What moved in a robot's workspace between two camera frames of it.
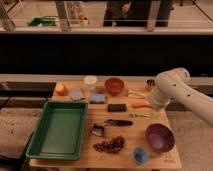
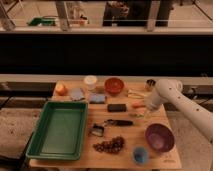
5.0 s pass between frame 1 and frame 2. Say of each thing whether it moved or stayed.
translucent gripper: moved
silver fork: stayed
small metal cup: stayed
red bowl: stayed
